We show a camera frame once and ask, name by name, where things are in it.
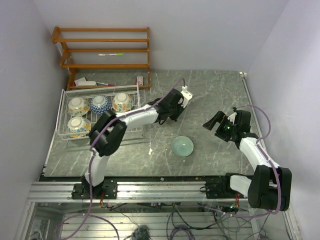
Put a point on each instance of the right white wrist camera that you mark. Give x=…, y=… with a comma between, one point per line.
x=232, y=118

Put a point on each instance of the red patterned blue bowl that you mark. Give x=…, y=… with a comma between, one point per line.
x=99, y=104

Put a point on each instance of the white eraser block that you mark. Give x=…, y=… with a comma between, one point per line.
x=86, y=84

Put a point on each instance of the star and leaves bowl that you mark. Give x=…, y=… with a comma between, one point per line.
x=122, y=102

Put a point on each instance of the wooden shelf rack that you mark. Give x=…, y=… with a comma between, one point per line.
x=80, y=48

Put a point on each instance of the green white pen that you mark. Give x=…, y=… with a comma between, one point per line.
x=110, y=54

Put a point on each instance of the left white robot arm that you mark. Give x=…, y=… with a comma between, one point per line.
x=107, y=134

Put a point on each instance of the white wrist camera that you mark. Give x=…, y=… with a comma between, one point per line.
x=187, y=96
x=232, y=118

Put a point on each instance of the aluminium mounting rail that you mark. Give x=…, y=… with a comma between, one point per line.
x=127, y=192

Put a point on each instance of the orange star leaf bowl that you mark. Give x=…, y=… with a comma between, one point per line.
x=78, y=107

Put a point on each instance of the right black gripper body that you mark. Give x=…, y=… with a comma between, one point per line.
x=225, y=129

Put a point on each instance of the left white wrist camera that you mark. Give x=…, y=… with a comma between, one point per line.
x=187, y=96

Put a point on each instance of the white wire dish rack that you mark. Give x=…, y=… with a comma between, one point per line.
x=64, y=116

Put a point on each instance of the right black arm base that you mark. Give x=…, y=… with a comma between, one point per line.
x=215, y=190

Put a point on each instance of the pink white pen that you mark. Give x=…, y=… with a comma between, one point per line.
x=105, y=84

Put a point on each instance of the small red white box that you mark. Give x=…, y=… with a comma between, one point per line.
x=139, y=80

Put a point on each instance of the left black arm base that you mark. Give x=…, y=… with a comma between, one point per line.
x=107, y=190

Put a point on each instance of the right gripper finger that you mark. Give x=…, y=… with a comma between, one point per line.
x=210, y=124
x=219, y=117

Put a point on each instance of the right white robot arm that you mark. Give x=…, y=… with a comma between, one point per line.
x=269, y=187

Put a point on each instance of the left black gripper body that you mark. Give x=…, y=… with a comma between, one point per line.
x=174, y=111

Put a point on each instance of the orange blue floral bowl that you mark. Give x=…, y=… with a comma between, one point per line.
x=78, y=127

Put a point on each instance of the plain light teal bowl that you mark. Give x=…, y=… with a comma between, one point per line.
x=182, y=146

